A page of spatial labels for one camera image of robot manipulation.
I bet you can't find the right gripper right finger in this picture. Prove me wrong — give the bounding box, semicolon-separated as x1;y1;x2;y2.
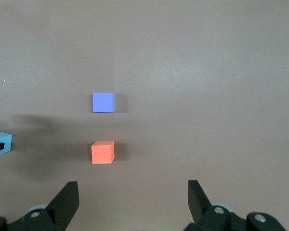
185;180;239;231

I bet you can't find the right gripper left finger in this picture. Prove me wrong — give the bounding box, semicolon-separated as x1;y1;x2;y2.
8;181;80;231

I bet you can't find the light blue block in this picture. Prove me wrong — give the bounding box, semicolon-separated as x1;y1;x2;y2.
0;130;13;157

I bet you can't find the orange block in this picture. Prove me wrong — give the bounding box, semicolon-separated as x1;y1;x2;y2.
91;140;115;165

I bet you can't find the purple block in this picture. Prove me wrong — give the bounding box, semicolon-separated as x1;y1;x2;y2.
92;92;117;113

